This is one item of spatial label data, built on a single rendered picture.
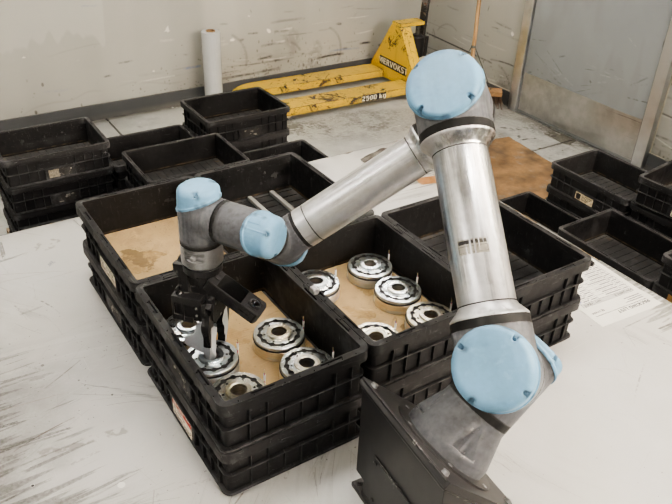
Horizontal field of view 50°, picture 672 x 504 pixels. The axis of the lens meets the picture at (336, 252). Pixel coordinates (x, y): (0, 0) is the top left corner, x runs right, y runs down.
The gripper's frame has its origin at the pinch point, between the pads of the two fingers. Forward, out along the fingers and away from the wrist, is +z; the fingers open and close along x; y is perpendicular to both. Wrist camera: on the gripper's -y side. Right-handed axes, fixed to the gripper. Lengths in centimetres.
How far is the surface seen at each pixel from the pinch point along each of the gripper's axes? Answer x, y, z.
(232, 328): -9.6, 1.0, 2.2
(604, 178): -209, -93, 47
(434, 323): -10.6, -39.6, -7.9
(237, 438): 19.0, -11.1, 1.4
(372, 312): -23.6, -25.5, 2.1
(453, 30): -433, 0, 50
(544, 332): -37, -63, 9
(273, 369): -0.1, -11.1, 2.2
